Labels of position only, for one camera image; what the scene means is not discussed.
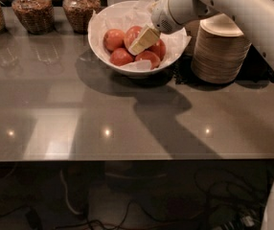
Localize white cable on floor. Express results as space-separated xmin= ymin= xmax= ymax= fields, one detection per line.
xmin=58 ymin=168 xmax=86 ymax=217

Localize stack of paper bowls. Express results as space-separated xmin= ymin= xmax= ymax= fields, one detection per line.
xmin=191 ymin=13 xmax=251 ymax=84
xmin=185 ymin=20 xmax=200 ymax=56

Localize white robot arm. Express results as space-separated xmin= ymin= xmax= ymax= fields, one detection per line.
xmin=128 ymin=0 xmax=274 ymax=70

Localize middle glass jar of grains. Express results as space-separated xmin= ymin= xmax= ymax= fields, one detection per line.
xmin=11 ymin=0 xmax=55 ymax=35

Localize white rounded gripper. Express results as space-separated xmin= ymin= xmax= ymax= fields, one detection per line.
xmin=128 ymin=0 xmax=217 ymax=56

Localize white ceramic bowl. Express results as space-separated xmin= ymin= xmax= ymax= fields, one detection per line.
xmin=87 ymin=0 xmax=188 ymax=79

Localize rear stack of paper bowls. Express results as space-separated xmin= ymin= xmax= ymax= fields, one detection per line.
xmin=185 ymin=20 xmax=200 ymax=56

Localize front stack of paper bowls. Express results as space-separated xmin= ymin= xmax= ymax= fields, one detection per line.
xmin=191 ymin=13 xmax=251 ymax=84

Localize right glass jar of grains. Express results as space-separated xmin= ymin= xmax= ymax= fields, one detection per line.
xmin=62 ymin=0 xmax=101 ymax=35

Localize red apple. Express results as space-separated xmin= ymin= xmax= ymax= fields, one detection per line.
xmin=124 ymin=26 xmax=142 ymax=49
xmin=135 ymin=50 xmax=161 ymax=69
xmin=148 ymin=39 xmax=166 ymax=60
xmin=103 ymin=29 xmax=125 ymax=52
xmin=110 ymin=48 xmax=134 ymax=66

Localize black cables on floor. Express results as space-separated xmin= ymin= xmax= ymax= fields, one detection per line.
xmin=54 ymin=166 xmax=272 ymax=230

